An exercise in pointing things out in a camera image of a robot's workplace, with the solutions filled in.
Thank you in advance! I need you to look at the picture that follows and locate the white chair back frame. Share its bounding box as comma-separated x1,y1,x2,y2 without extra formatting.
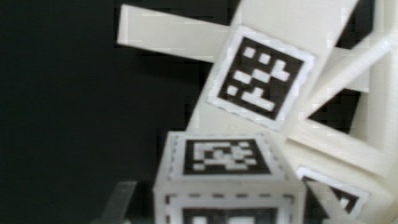
118,0,398,224

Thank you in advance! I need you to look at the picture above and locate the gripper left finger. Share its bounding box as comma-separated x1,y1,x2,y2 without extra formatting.
90,181,138,224

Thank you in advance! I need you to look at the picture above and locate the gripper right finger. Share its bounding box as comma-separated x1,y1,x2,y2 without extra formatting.
305,181,351,224

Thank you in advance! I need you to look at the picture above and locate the white tagged cube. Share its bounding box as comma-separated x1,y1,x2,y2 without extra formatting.
154,132,306,224

